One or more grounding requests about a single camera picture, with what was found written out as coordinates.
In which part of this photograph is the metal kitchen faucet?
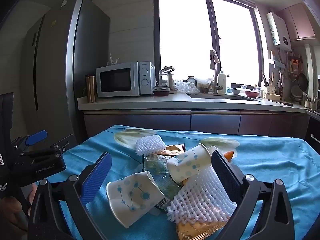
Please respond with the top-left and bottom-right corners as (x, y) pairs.
(209, 49), (223, 93)

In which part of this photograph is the copper travel tumbler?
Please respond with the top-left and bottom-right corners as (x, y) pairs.
(85, 74), (97, 103)

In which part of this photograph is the dotted white paper cup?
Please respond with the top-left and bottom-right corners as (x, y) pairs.
(167, 144), (218, 184)
(106, 171), (168, 228)

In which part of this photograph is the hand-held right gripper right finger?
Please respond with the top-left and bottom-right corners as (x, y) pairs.
(211, 150), (295, 240)

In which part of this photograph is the white microwave oven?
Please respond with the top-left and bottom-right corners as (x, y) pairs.
(96, 61), (155, 98)

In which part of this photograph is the small white foam fruit net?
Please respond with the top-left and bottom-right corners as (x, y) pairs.
(135, 134), (167, 156)

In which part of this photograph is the glass kettle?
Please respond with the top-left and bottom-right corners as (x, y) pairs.
(159, 66), (175, 90)

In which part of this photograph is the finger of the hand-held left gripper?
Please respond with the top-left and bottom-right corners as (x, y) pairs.
(12, 130), (48, 156)
(25, 134), (77, 157)

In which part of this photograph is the person's left hand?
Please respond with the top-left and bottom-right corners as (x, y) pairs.
(0, 182), (38, 222)

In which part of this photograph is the large white foam fruit net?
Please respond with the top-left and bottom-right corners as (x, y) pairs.
(167, 166), (237, 224)

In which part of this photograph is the grey refrigerator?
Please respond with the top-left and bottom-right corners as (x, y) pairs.
(20, 0), (110, 140)

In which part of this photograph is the green clear plastic packet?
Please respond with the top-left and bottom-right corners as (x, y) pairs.
(143, 153), (184, 214)

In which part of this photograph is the white soap bottle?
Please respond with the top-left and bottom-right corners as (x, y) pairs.
(217, 67), (227, 94)

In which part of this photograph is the hanging black frying pan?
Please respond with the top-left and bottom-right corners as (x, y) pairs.
(297, 73), (308, 88)

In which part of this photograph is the blue floral tablecloth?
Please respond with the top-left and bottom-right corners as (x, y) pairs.
(54, 124), (320, 240)

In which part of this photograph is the dark framed window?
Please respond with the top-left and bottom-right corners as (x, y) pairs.
(153, 0), (264, 88)

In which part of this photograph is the pink wall cabinet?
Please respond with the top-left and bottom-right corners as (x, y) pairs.
(280, 3), (316, 42)

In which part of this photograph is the white water heater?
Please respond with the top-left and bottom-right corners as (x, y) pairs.
(266, 11), (292, 50)

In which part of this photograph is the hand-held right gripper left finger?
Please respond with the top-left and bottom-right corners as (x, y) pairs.
(28, 152), (113, 240)

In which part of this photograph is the small white figurine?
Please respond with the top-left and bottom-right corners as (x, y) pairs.
(107, 53), (120, 65)

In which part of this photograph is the kitchen sink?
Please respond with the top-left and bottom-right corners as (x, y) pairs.
(186, 93), (260, 102)

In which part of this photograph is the kitchen counter with cabinets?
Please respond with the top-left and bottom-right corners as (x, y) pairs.
(77, 91), (320, 140)

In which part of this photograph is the dark red lidded bowl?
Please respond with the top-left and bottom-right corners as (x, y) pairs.
(152, 86), (171, 97)

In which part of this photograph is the gold snack wrapper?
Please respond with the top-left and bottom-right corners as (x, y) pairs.
(160, 144), (187, 157)
(176, 216), (229, 240)

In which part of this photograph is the clear plastic bag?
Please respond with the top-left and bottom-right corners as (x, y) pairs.
(175, 79), (200, 94)

